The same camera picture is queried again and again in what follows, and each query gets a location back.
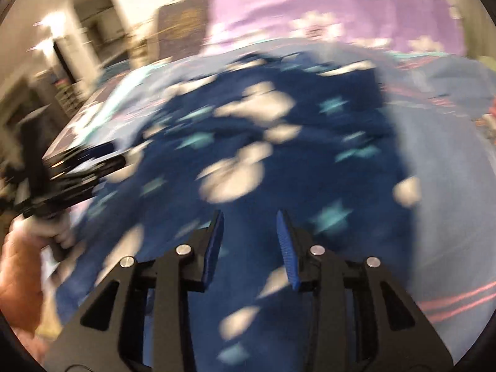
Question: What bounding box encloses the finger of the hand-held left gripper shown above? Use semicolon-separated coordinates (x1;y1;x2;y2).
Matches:
42;143;128;181

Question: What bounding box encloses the teal cloth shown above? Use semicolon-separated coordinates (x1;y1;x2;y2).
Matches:
99;57;175;97

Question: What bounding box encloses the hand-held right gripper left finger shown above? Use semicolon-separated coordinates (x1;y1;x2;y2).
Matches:
41;210;225;372

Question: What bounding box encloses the purple floral pillow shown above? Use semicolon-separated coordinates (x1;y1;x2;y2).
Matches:
199;0;466;57

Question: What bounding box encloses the blue striped bedsheet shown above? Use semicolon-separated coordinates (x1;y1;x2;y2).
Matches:
39;42;496;372

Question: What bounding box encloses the navy star-print fleece garment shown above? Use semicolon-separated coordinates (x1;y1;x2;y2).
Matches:
54;52;423;372

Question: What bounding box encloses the person's left forearm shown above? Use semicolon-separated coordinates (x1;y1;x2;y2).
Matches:
0;223;59;334

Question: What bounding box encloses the dark brown patterned cloth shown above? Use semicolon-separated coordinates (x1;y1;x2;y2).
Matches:
156;0;213;50

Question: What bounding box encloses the person's left hand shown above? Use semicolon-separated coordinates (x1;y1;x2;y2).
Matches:
11;213;77;266

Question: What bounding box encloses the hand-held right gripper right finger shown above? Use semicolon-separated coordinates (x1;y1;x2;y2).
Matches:
276;209;454;372

